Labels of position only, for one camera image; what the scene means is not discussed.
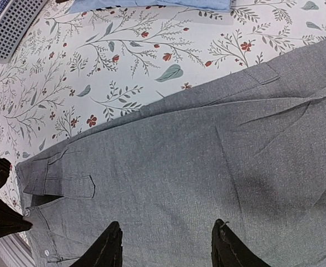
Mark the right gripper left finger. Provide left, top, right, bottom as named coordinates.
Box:
left=70, top=221, right=123, bottom=267

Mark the aluminium front rail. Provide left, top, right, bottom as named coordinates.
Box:
left=0, top=234, right=36, bottom=267

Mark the white plastic laundry basket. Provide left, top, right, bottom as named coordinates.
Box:
left=0, top=1, right=47, bottom=64

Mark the folded light blue shirt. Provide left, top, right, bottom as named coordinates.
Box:
left=69, top=0, right=231, bottom=13

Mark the floral patterned tablecloth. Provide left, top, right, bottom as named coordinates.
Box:
left=0, top=0, right=326, bottom=212

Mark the grey long sleeve shirt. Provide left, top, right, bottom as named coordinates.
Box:
left=16, top=39, right=326, bottom=266

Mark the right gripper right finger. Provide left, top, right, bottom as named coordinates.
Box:
left=211, top=219, right=270, bottom=267

